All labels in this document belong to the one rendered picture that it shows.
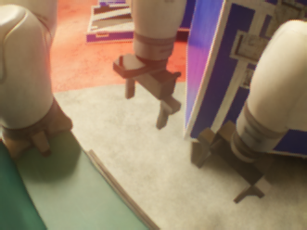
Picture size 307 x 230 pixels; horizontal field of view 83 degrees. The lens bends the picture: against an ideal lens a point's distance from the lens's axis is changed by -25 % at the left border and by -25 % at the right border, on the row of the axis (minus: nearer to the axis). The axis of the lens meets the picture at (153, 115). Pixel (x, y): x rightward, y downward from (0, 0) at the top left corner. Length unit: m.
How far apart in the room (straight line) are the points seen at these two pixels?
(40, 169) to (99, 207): 0.15
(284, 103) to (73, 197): 0.38
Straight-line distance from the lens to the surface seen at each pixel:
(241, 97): 1.01
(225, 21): 0.81
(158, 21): 0.41
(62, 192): 0.43
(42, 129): 0.47
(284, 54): 0.27
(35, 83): 0.41
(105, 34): 2.23
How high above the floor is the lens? 1.11
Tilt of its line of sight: 47 degrees down
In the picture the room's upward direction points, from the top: 10 degrees clockwise
